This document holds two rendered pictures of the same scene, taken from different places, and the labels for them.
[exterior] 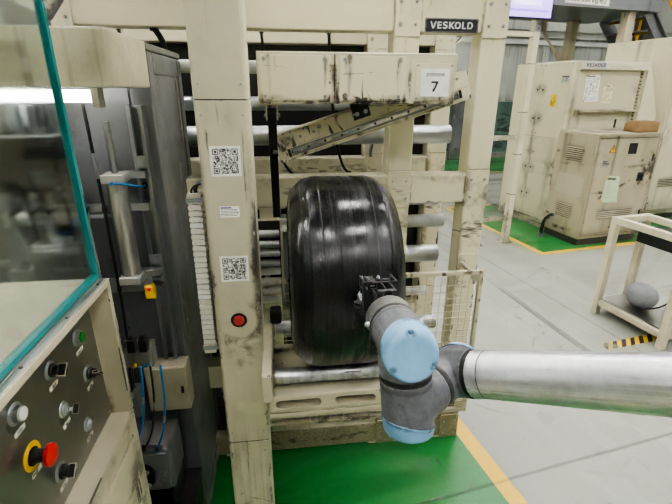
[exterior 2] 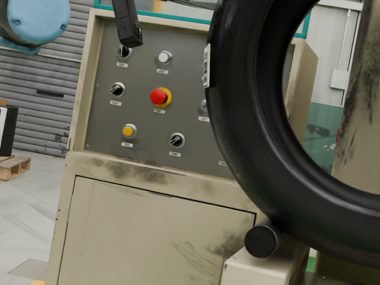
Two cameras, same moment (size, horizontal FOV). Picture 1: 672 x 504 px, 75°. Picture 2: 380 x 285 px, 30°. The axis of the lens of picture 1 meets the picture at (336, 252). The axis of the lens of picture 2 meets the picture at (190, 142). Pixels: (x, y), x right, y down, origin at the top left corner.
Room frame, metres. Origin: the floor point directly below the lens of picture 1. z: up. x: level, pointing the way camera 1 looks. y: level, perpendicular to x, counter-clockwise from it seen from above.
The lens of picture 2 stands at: (1.36, -1.10, 1.07)
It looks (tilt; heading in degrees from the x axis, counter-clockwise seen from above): 3 degrees down; 112
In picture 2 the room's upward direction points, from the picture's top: 10 degrees clockwise
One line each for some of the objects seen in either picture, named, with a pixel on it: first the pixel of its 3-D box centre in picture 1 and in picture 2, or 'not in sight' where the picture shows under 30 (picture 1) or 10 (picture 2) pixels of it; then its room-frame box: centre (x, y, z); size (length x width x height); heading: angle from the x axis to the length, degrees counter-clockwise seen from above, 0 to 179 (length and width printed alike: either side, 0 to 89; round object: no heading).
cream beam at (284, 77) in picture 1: (353, 79); not in sight; (1.52, -0.05, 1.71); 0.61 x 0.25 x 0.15; 97
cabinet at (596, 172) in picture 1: (599, 185); not in sight; (5.10, -3.10, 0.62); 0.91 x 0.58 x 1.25; 107
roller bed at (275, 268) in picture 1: (258, 262); not in sight; (1.56, 0.30, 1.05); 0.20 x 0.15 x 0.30; 97
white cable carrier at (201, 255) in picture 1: (205, 275); not in sight; (1.12, 0.37, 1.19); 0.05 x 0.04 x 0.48; 7
